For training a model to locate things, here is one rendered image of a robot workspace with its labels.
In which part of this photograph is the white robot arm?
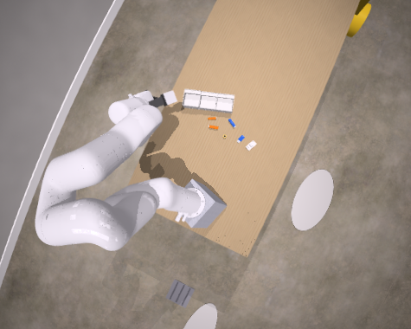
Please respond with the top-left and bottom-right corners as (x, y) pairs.
(35, 90), (205, 251)

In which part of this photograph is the white domino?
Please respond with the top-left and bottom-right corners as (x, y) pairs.
(246, 141), (256, 150)

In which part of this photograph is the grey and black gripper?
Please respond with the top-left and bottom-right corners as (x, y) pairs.
(133, 90), (157, 105)

